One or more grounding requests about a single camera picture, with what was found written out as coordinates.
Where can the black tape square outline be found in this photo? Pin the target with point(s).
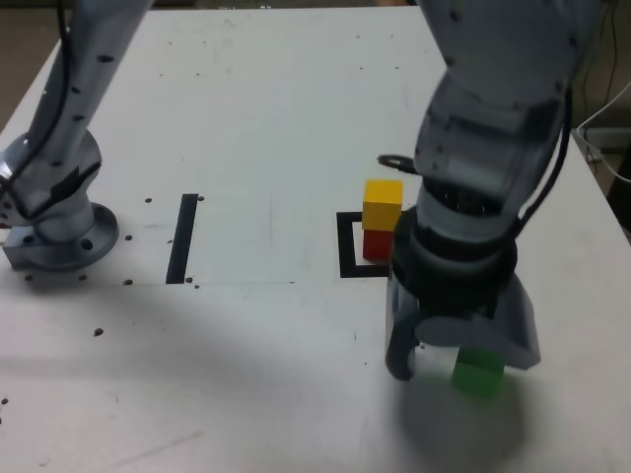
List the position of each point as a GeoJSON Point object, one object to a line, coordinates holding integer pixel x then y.
{"type": "Point", "coordinates": [345, 246]}

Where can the red cube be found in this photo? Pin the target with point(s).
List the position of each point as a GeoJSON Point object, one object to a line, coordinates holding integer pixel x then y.
{"type": "Point", "coordinates": [377, 246]}

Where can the yellow cube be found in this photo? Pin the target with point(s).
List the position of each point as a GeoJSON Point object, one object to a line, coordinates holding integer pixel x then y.
{"type": "Point", "coordinates": [380, 207]}

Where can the white plastic box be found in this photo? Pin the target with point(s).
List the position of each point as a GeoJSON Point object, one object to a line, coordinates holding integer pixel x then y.
{"type": "Point", "coordinates": [611, 138]}

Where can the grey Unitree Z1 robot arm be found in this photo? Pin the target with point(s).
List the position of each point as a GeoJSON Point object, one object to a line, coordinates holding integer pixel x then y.
{"type": "Point", "coordinates": [493, 123]}

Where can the green cube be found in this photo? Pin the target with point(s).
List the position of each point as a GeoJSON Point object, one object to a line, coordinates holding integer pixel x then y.
{"type": "Point", "coordinates": [473, 379]}

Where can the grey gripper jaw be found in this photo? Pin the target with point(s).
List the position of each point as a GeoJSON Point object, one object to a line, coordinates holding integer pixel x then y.
{"type": "Point", "coordinates": [517, 340]}
{"type": "Point", "coordinates": [399, 340]}

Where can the black tape strip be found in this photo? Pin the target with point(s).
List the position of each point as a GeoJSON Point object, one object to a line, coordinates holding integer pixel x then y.
{"type": "Point", "coordinates": [181, 241]}

